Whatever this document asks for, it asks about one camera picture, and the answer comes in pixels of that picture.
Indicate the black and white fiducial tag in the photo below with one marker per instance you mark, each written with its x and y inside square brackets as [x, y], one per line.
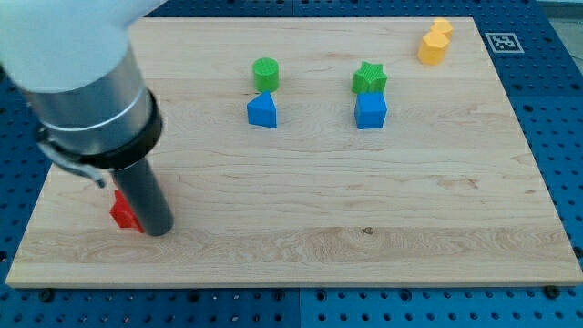
[504, 43]

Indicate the blue triangular block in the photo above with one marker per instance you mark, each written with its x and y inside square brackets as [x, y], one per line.
[262, 111]

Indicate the green star block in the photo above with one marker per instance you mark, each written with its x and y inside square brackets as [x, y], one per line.
[369, 78]

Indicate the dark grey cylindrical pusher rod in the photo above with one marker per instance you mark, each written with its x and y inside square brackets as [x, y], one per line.
[140, 188]

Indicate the light wooden board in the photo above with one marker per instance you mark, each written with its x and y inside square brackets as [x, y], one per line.
[446, 194]

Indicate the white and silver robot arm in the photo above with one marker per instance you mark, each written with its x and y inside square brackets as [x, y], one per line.
[74, 63]

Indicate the red block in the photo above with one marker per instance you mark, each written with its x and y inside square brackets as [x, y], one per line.
[123, 215]

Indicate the yellow block rear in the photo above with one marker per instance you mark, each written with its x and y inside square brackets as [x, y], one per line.
[442, 26]

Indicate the yellow hexagonal block front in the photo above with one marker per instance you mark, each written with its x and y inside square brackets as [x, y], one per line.
[433, 48]

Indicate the green cylinder block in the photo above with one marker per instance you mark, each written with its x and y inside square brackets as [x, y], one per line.
[265, 74]

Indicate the blue cube block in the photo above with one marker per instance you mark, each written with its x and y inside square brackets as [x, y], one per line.
[370, 110]

